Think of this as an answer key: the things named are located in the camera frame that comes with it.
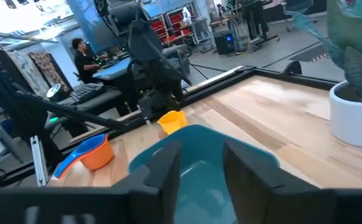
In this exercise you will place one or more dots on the yellow measuring cup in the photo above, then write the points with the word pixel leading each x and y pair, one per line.
pixel 173 123

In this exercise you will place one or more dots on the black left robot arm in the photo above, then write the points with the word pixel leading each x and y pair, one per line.
pixel 146 43

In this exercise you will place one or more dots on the black computer tower blue light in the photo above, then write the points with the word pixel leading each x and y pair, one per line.
pixel 224 42

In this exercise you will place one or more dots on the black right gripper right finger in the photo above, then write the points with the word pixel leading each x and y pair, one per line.
pixel 255 199

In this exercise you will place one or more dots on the black computer keyboard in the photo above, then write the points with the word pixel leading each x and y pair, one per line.
pixel 87 91

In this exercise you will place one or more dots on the round silver metal object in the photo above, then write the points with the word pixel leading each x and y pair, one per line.
pixel 54 91

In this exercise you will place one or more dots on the black aluminium table frame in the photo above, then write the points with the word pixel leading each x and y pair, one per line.
pixel 218 85

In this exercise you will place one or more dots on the silver aluminium extrusion post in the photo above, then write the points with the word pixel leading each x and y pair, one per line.
pixel 40 161

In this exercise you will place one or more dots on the seated person at desk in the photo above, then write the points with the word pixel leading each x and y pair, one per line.
pixel 82 63

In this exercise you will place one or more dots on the shelf with red bins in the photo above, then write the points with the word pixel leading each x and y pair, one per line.
pixel 174 25

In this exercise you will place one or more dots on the teal plastic basket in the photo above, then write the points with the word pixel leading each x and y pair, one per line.
pixel 202 186

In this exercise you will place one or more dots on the blue measuring cup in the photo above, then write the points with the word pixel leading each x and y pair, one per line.
pixel 74 155

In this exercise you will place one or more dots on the orange measuring cup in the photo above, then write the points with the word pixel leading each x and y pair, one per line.
pixel 98 157

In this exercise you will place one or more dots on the green artificial plant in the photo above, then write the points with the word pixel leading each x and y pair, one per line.
pixel 355 40

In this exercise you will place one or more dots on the white plant pot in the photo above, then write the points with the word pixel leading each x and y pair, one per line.
pixel 352 121

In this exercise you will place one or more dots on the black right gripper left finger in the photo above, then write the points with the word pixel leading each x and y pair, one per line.
pixel 168 174

